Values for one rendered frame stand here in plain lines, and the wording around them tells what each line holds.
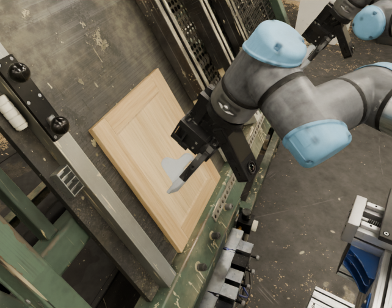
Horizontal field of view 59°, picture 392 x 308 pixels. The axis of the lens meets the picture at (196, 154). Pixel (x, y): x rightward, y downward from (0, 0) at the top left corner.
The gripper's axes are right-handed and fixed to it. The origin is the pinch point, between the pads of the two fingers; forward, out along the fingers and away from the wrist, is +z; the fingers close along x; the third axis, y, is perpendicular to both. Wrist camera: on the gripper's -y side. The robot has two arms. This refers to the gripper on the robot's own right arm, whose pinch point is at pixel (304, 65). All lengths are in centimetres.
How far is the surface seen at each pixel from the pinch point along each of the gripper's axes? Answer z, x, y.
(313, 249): 106, -33, -81
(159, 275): 38, 72, -7
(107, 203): 23, 73, 16
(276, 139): 116, -102, -24
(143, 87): 20, 38, 34
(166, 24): 11.0, 17.0, 43.8
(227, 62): 27.6, -12.6, 25.1
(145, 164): 28, 53, 17
